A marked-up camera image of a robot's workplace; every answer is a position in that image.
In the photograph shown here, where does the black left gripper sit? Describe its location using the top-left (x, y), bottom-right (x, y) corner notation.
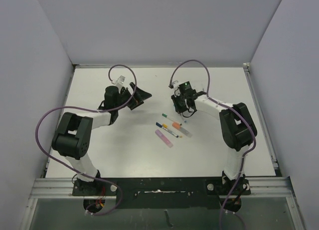
top-left (114, 83), bottom-right (151, 110)

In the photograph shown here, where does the green marker pen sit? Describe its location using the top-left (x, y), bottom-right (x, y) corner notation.
top-left (161, 113), bottom-right (181, 125)

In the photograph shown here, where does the orange cap highlighter pen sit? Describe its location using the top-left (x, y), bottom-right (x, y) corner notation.
top-left (172, 122), bottom-right (192, 137)

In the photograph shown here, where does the yellow marker pen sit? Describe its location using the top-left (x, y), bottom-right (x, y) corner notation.
top-left (162, 124), bottom-right (182, 138)

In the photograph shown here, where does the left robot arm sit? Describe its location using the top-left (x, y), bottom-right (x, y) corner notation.
top-left (52, 82), bottom-right (152, 196)

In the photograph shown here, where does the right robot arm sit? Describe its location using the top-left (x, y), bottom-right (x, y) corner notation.
top-left (169, 81), bottom-right (257, 195)

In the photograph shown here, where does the navy blue marker pen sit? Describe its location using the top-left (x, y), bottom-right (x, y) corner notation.
top-left (156, 122), bottom-right (180, 138)

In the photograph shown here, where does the pink highlighter pen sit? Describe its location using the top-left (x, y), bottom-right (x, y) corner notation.
top-left (155, 130), bottom-right (173, 148)

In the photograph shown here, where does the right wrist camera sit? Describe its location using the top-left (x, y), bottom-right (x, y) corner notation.
top-left (169, 80), bottom-right (180, 89)

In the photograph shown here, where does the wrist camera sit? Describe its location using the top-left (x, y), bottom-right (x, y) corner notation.
top-left (169, 80), bottom-right (180, 89)
top-left (111, 75), bottom-right (125, 91)

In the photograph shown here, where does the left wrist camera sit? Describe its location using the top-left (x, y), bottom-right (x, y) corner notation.
top-left (111, 75), bottom-right (125, 91)

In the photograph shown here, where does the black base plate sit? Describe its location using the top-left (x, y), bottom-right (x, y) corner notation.
top-left (72, 177), bottom-right (251, 213)

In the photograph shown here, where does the aluminium frame rail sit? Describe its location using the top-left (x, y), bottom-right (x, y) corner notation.
top-left (29, 176), bottom-right (294, 200)

